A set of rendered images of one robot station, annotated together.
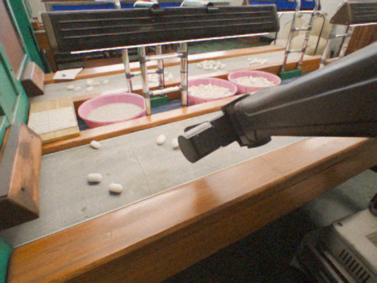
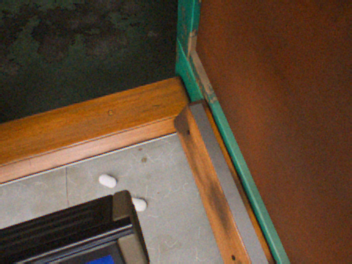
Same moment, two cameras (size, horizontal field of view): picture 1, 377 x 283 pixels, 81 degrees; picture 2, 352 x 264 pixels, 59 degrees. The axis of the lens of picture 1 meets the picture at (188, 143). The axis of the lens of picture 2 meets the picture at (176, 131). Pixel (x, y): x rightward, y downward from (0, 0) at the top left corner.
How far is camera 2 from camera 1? 0.64 m
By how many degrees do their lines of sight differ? 80
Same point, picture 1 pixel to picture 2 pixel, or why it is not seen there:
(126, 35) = not seen: outside the picture
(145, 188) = (71, 180)
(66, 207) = (164, 165)
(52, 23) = (110, 212)
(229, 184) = not seen: outside the picture
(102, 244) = (115, 104)
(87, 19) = (16, 243)
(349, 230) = not seen: outside the picture
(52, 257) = (155, 100)
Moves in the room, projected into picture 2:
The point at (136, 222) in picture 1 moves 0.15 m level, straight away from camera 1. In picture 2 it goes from (83, 121) to (89, 194)
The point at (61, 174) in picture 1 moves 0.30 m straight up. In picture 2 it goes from (188, 226) to (207, 183)
